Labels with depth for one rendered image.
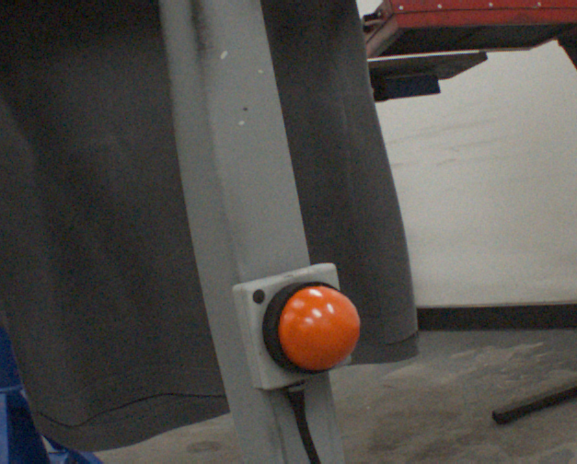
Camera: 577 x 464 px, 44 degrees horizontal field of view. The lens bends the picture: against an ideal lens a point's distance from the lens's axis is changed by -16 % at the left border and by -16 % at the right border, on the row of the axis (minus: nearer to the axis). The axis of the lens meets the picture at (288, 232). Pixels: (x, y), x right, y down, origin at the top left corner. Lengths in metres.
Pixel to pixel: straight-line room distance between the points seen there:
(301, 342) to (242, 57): 0.13
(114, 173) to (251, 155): 0.29
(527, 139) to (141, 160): 2.36
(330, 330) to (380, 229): 0.45
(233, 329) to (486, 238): 2.80
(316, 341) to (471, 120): 2.79
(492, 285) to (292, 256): 2.81
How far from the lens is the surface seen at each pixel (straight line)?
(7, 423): 1.90
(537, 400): 2.07
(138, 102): 0.67
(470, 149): 3.14
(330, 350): 0.34
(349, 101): 0.78
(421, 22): 1.73
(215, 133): 0.37
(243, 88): 0.38
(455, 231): 3.28
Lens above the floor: 0.71
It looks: 3 degrees down
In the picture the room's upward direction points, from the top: 11 degrees counter-clockwise
